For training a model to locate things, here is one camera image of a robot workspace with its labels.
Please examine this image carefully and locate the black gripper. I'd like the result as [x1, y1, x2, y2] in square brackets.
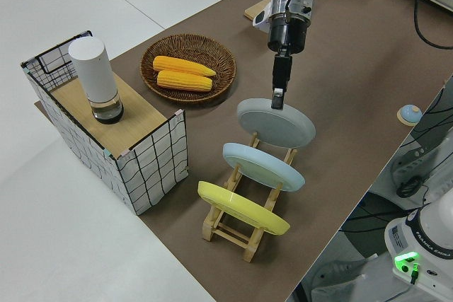
[267, 14, 309, 110]

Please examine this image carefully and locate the gray plate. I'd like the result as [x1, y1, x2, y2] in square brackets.
[236, 97, 317, 149]

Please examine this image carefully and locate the light blue plate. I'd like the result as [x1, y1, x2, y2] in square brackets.
[222, 142, 306, 194]

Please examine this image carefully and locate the yellow plate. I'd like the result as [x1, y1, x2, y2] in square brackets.
[197, 180, 292, 236]

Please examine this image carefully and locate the wooden plate rack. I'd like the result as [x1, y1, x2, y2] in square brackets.
[201, 131, 299, 264]

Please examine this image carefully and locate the brown table mat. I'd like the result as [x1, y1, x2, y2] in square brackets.
[33, 0, 453, 302]

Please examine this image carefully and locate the brown wicker basket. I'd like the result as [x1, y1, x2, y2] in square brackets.
[140, 33, 238, 105]

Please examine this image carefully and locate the yellow corn cob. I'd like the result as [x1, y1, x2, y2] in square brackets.
[152, 54, 217, 78]
[156, 69, 214, 92]

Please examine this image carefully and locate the blue wooden call bell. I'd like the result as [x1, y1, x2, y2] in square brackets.
[396, 103, 423, 127]

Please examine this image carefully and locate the white cylinder bottle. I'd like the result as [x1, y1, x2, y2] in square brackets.
[67, 36, 125, 126]

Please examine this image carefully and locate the wire grid wooden shelf box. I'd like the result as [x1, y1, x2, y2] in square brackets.
[20, 30, 189, 216]

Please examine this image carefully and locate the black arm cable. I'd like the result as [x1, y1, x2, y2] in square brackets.
[411, 0, 453, 50]

